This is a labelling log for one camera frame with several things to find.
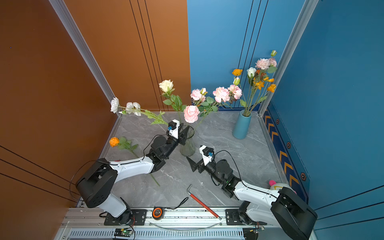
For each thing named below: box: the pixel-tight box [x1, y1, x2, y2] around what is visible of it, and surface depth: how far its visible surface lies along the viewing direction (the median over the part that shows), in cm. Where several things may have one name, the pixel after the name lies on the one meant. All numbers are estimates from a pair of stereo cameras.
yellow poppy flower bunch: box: [244, 77, 277, 117], surface depth 87 cm
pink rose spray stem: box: [195, 77, 243, 130], surface depth 66 cm
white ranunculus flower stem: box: [110, 97, 168, 126], surface depth 71 cm
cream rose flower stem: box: [159, 79, 187, 122], surface depth 79 cm
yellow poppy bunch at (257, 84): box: [232, 68, 265, 113], surface depth 88 cm
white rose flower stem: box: [246, 67, 257, 116], surface depth 87 cm
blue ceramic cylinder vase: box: [232, 109, 252, 140], surface depth 94 cm
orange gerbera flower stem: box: [253, 69, 266, 116], surface depth 85 cm
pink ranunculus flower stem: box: [183, 87, 209, 123], surface depth 65 cm
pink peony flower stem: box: [249, 50, 278, 116], surface depth 84 cm
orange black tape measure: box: [152, 205, 164, 221], surface depth 74 cm
